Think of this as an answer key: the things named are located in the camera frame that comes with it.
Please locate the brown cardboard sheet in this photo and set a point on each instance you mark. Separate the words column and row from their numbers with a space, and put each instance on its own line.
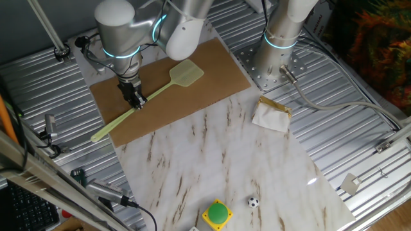
column 199, row 96

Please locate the gold and white tissue packet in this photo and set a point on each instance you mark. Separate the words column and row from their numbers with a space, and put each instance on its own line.
column 271, row 118

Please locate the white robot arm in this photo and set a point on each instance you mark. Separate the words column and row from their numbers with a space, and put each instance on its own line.
column 118, row 32

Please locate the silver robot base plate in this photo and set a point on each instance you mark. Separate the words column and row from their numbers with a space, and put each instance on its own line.
column 247, row 69

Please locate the metal pole with base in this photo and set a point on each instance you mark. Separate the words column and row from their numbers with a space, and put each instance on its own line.
column 48, row 27

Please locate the grey paper tag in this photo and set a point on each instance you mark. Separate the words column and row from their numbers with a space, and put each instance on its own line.
column 350, row 184

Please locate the light green plastic flyswatter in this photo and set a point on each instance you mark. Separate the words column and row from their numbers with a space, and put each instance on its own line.
column 186, row 73

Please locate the marble pattern board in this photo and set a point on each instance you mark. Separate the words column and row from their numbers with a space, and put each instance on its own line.
column 224, row 154

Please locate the aluminium frame bar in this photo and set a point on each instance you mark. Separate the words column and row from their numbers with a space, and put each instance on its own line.
column 398, row 134
column 48, row 183
column 385, row 211

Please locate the grey metal camera bracket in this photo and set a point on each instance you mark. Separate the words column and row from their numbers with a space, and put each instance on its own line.
column 50, row 123

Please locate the colourful orange green fabric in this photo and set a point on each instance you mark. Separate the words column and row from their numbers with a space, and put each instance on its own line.
column 369, row 48

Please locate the silver ribbed camera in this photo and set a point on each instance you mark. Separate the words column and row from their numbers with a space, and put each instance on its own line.
column 106, row 191

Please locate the small soccer ball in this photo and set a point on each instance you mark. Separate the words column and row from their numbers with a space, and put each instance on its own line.
column 253, row 202

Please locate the green hex key set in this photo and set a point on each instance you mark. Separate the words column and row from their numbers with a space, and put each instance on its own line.
column 78, row 177

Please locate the black keyboard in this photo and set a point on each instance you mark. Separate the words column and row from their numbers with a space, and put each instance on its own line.
column 29, row 208

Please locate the push button box green button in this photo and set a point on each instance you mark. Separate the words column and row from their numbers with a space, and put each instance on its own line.
column 217, row 213

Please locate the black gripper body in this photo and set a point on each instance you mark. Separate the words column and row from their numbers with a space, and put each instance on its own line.
column 129, row 88

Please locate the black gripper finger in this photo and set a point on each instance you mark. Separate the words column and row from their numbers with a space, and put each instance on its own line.
column 134, row 102
column 142, row 99

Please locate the small white object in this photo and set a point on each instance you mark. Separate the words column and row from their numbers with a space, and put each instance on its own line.
column 194, row 229

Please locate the orange rod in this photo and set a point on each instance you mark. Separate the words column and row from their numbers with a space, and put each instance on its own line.
column 5, row 118

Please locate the grey box red stop button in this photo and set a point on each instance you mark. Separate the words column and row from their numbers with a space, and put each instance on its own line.
column 66, row 214

